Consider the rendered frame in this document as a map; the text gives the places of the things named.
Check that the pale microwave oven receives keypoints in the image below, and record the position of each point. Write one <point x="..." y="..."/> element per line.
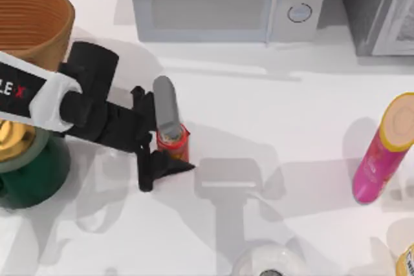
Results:
<point x="210" y="1"/>

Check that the yellow and white can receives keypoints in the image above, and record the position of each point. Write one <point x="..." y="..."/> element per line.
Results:
<point x="407" y="261"/>

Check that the gold trophy with green base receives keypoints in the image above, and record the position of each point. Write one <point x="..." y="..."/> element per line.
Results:
<point x="32" y="166"/>

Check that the microwave knob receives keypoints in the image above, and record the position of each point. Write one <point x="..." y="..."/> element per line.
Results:
<point x="299" y="12"/>

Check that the red can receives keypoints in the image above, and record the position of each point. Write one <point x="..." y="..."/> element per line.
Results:
<point x="177" y="148"/>

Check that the brown ribbed plant pot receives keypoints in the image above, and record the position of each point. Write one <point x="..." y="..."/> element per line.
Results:
<point x="39" y="27"/>

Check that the pink can with yellow top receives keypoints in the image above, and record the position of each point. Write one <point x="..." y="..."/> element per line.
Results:
<point x="380" y="153"/>

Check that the clear glass cup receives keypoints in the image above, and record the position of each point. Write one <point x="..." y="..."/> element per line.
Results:
<point x="268" y="261"/>

